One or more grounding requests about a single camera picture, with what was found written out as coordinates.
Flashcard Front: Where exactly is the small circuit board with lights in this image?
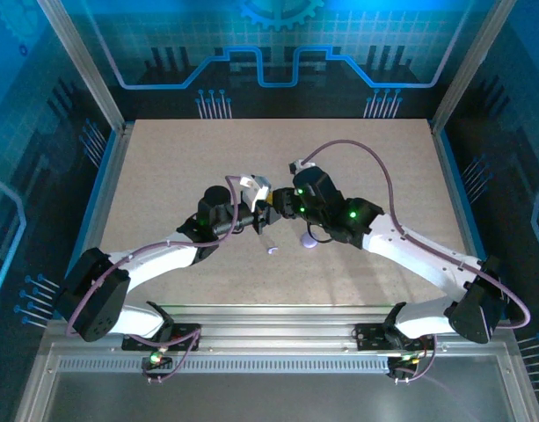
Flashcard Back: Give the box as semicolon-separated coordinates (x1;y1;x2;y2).
390;351;424;375
143;349;171;370

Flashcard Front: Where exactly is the grey metal plate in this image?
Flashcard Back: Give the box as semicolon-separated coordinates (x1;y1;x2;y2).
13;345;539;422

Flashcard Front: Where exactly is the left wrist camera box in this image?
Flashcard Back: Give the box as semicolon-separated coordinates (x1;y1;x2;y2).
240;174;273;210

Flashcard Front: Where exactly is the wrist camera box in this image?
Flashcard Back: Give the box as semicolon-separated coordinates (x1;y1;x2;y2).
240;174;273;210
288;158;319;176

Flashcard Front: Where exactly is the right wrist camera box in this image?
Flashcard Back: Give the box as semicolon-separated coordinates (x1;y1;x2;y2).
288;158;319;176

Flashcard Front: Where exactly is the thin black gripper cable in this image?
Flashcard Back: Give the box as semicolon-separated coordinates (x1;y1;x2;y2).
306;222;336;245

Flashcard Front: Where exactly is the aluminium frame rail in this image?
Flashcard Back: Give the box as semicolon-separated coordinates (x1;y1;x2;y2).
42;305;516;353

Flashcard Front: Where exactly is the aluminium side rail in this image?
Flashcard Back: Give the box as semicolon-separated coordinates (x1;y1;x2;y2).
62;125;132;320
429;120;501;317

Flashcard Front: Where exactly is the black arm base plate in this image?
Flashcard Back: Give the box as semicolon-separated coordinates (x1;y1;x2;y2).
120;322;203;353
350;322;437;353

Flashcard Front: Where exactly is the slotted grey cable duct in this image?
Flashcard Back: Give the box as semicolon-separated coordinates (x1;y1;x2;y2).
57;356;391;374

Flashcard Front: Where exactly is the aluminium frame post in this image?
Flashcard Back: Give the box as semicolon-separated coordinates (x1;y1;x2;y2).
38;0;127;133
431;0;516;133

